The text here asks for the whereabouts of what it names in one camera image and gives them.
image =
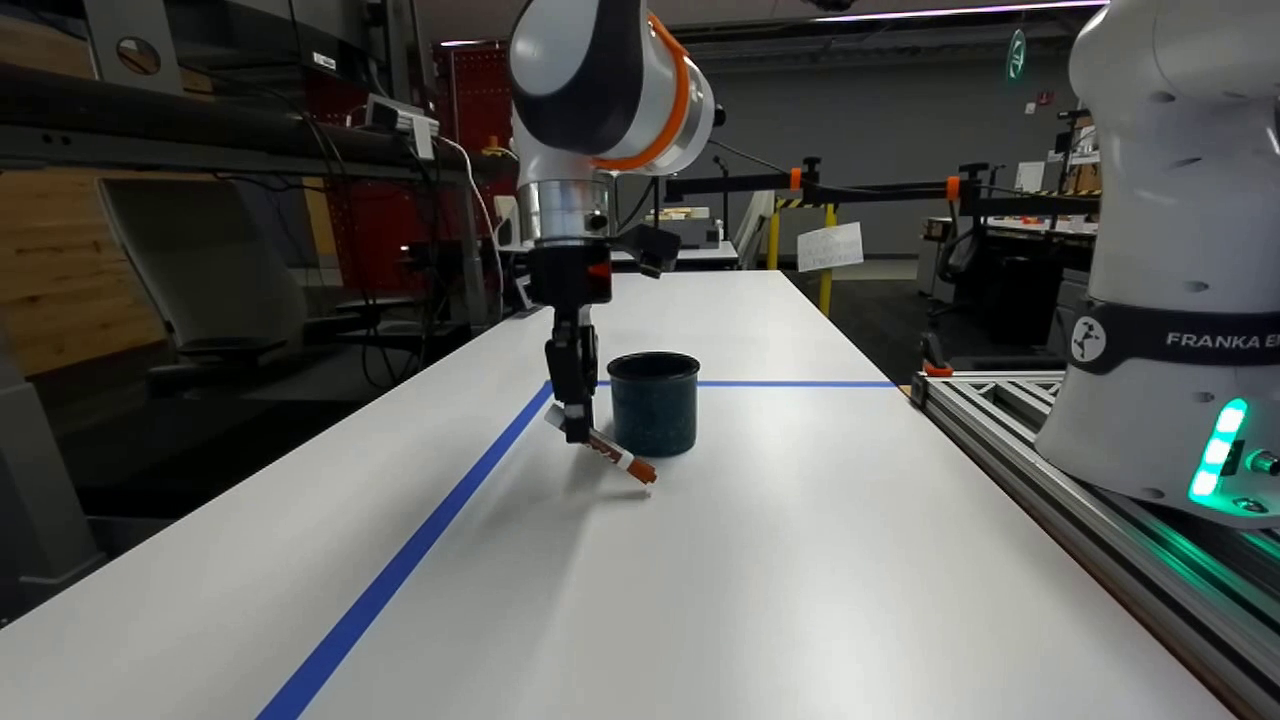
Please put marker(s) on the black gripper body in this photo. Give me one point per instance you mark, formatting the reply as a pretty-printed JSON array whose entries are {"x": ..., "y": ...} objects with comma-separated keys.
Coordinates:
[{"x": 569, "y": 278}]

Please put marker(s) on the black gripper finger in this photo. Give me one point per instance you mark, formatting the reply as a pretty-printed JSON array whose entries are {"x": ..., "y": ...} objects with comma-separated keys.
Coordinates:
[
  {"x": 566, "y": 422},
  {"x": 580, "y": 419}
]

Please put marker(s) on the white marker with orange cap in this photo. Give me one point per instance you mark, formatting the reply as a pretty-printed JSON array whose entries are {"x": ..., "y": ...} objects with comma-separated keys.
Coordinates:
[{"x": 623, "y": 457}]

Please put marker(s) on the white Franka robot base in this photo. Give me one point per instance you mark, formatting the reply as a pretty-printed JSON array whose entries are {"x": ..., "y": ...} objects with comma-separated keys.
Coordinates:
[{"x": 1174, "y": 363}]

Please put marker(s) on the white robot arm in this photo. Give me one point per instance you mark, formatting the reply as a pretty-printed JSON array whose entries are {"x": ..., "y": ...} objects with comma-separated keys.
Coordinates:
[{"x": 597, "y": 85}]

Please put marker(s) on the dark teal mug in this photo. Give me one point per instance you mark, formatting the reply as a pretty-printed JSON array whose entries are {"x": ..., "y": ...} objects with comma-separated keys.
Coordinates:
[{"x": 654, "y": 401}]

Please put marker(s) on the black boom with orange clamps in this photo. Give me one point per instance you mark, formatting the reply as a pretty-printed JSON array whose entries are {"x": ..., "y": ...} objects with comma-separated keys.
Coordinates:
[{"x": 965, "y": 195}]

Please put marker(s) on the white paper sign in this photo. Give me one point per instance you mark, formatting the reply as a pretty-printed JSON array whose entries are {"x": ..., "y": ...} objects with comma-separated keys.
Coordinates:
[{"x": 848, "y": 245}]

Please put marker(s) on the grey chair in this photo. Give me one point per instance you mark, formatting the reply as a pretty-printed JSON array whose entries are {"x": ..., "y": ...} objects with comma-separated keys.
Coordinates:
[{"x": 207, "y": 267}]

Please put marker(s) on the blue tape line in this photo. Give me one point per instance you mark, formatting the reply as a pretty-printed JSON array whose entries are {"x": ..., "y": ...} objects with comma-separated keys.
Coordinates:
[{"x": 550, "y": 587}]

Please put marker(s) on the yellow post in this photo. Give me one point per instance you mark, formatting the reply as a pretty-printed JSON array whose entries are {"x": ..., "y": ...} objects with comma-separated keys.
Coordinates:
[{"x": 825, "y": 257}]

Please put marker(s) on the aluminium extrusion rail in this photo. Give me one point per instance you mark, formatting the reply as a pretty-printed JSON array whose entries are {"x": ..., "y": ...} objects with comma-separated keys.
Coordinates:
[{"x": 1202, "y": 589}]

